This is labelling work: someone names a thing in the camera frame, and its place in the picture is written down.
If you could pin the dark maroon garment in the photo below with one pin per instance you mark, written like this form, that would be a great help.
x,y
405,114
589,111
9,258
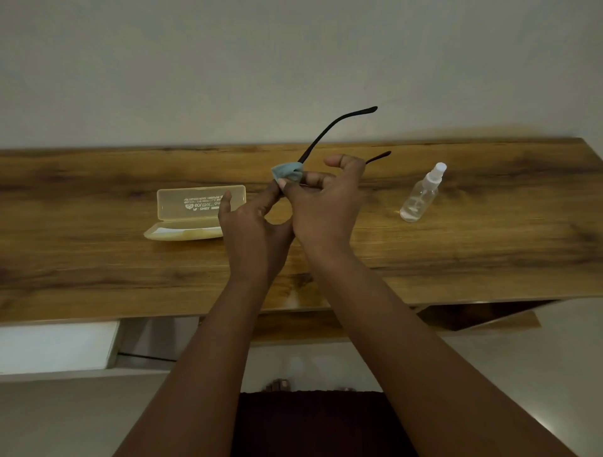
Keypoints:
x,y
320,426

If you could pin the black eyeglasses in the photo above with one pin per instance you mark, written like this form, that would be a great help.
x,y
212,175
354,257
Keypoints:
x,y
320,139

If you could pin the person's right hand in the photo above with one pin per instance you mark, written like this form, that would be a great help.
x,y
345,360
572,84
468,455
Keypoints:
x,y
325,212

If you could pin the person's left forearm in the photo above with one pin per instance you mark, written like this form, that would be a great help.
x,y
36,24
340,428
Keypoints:
x,y
207,376

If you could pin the wooden under-table shelf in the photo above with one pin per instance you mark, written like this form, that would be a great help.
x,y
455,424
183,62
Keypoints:
x,y
476,320

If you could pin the translucent yellow glasses case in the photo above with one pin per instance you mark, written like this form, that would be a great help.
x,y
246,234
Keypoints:
x,y
193,207

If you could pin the clear spray bottle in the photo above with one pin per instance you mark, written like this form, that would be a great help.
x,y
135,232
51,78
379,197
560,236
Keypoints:
x,y
419,200

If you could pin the person's left thumb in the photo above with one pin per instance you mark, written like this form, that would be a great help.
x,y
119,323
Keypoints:
x,y
226,203

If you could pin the blue-grey cleaning cloth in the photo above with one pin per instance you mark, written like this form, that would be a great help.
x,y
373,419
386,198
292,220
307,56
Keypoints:
x,y
288,170

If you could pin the person's right forearm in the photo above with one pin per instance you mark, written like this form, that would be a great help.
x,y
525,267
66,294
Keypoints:
x,y
400,358

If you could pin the white drawer unit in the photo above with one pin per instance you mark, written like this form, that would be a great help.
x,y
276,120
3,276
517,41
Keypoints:
x,y
56,347

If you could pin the person's left hand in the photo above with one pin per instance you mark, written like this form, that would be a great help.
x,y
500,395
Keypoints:
x,y
252,240

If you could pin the person's left foot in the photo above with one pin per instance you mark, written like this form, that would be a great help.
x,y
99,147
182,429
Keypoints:
x,y
279,385

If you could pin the person's right thumb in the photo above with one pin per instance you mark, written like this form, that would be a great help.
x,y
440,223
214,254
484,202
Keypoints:
x,y
291,190

